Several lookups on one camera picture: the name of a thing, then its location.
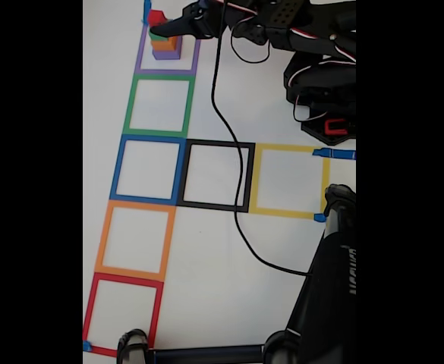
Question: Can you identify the red square frame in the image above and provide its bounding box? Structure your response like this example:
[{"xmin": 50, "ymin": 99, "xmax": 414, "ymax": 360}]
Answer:
[{"xmin": 82, "ymin": 271, "xmax": 165, "ymax": 358}]

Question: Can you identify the black camera cable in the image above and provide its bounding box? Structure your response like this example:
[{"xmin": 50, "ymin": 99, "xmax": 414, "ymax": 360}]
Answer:
[{"xmin": 210, "ymin": 0, "xmax": 314, "ymax": 278}]

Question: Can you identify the large purple cube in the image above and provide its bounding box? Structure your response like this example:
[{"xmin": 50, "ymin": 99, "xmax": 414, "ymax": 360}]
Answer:
[{"xmin": 152, "ymin": 37, "xmax": 184, "ymax": 61}]

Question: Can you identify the yellow square frame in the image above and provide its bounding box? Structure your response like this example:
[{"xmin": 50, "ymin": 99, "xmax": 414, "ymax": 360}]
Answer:
[{"xmin": 248, "ymin": 143, "xmax": 331, "ymax": 220}]

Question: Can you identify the blue square frame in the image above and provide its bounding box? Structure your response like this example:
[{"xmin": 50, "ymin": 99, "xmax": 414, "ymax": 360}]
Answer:
[{"xmin": 109, "ymin": 134, "xmax": 187, "ymax": 206}]

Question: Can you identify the red table clamp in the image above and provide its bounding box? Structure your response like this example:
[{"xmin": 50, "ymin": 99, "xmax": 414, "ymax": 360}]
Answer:
[{"xmin": 324, "ymin": 118, "xmax": 348, "ymax": 137}]

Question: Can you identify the purple square frame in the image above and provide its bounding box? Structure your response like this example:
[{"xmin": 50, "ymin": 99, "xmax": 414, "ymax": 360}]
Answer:
[{"xmin": 134, "ymin": 20, "xmax": 203, "ymax": 76}]

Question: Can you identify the small red cube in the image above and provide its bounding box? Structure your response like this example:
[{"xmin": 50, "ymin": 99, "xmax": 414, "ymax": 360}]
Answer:
[{"xmin": 147, "ymin": 10, "xmax": 167, "ymax": 30}]

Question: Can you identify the orange cube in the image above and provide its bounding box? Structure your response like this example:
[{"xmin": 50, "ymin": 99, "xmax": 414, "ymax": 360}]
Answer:
[{"xmin": 151, "ymin": 36, "xmax": 180, "ymax": 52}]

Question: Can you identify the green square frame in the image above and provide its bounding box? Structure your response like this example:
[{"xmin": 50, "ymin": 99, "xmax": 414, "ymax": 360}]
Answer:
[{"xmin": 121, "ymin": 74, "xmax": 196, "ymax": 138}]

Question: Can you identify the black square frame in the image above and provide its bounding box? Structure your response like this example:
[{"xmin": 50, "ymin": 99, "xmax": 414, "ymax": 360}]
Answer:
[{"xmin": 175, "ymin": 139, "xmax": 256, "ymax": 213}]

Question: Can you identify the orange square frame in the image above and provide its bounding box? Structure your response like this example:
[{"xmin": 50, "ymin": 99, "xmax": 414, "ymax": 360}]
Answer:
[{"xmin": 94, "ymin": 199, "xmax": 177, "ymax": 282}]

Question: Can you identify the black camera tripod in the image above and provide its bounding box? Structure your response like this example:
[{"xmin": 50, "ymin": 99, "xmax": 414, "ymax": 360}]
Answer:
[{"xmin": 116, "ymin": 184, "xmax": 357, "ymax": 364}]

